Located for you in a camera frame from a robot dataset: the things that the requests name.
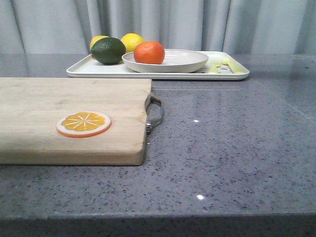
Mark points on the beige round plate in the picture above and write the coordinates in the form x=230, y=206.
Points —
x=175, y=61

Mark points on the orange mandarin fruit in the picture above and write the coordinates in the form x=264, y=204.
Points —
x=150, y=52

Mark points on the white bear-print tray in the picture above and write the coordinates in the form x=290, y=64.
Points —
x=88, y=67

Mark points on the orange slice toy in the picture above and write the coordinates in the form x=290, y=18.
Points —
x=83, y=124

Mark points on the yellow plastic knife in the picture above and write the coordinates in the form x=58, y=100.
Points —
x=214, y=67

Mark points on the yellow lemon right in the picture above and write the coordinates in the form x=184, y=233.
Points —
x=131, y=40

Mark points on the yellow lemon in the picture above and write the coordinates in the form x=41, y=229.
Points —
x=95, y=39
x=131, y=40

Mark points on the green lime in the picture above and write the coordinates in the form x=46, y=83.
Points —
x=108, y=51

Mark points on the yellow plastic fork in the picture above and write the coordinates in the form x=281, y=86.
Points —
x=234, y=68

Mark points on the yellow lemon left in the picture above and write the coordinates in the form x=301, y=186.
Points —
x=95, y=39

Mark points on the wooden cutting board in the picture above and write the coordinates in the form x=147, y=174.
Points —
x=30, y=109

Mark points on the grey curtain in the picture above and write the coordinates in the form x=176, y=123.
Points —
x=233, y=26

